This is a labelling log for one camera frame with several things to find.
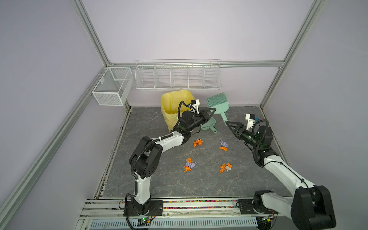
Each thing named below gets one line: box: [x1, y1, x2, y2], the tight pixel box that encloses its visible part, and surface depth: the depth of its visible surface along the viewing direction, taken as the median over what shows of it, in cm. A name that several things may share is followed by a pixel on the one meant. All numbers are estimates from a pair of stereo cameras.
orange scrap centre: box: [193, 138, 204, 148], surface depth 98 cm
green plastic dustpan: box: [200, 116, 218, 134], surface depth 107 cm
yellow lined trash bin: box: [160, 90, 195, 130], surface depth 96 cm
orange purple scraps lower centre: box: [183, 157, 197, 173], surface depth 89 cm
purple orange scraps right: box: [218, 139, 229, 152], surface depth 97 cm
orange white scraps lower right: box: [219, 162, 233, 173], surface depth 88 cm
